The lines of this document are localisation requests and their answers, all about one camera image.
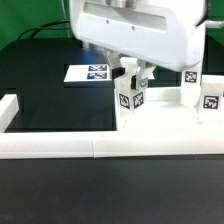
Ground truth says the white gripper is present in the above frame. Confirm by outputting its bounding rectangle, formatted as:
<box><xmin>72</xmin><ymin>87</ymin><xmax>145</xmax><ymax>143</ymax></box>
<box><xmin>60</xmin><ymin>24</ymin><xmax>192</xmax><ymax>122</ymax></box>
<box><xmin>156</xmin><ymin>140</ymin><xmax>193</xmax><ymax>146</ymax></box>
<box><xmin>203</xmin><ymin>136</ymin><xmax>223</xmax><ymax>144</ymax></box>
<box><xmin>69</xmin><ymin>0</ymin><xmax>206</xmax><ymax>90</ymax></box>

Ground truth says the white square table top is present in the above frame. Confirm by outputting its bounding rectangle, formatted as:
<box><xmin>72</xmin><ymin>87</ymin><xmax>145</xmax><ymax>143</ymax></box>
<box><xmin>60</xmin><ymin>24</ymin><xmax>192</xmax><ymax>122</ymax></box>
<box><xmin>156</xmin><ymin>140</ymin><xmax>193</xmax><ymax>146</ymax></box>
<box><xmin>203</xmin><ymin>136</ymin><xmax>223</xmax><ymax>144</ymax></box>
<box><xmin>115</xmin><ymin>86</ymin><xmax>224</xmax><ymax>134</ymax></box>

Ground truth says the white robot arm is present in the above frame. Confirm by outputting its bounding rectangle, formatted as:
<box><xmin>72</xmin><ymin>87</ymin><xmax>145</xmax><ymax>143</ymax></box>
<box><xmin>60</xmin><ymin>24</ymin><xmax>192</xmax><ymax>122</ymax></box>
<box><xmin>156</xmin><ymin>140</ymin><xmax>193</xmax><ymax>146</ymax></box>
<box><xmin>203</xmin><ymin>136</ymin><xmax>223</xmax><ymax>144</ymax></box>
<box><xmin>69</xmin><ymin>0</ymin><xmax>224</xmax><ymax>89</ymax></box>

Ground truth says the white sheet with AprilTags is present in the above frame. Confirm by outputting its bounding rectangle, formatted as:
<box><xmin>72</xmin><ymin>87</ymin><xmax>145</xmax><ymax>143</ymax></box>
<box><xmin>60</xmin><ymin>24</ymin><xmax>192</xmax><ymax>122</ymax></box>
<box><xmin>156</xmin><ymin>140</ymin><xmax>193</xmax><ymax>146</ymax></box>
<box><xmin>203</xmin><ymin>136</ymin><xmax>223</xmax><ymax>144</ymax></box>
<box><xmin>64</xmin><ymin>64</ymin><xmax>125</xmax><ymax>83</ymax></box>

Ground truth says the white U-shaped obstacle fence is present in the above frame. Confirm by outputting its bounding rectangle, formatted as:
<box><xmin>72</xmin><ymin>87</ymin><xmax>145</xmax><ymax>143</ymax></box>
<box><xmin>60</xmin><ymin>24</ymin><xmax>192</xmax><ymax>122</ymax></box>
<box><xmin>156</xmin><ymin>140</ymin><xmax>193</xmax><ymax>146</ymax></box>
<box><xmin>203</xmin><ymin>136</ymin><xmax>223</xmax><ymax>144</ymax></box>
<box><xmin>0</xmin><ymin>94</ymin><xmax>224</xmax><ymax>159</ymax></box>

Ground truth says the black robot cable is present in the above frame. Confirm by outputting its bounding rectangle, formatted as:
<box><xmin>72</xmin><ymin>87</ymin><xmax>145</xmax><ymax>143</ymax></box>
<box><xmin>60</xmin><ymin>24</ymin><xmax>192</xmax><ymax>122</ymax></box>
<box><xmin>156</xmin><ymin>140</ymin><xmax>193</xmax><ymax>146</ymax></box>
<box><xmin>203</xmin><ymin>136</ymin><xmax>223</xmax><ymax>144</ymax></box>
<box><xmin>17</xmin><ymin>19</ymin><xmax>73</xmax><ymax>41</ymax></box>

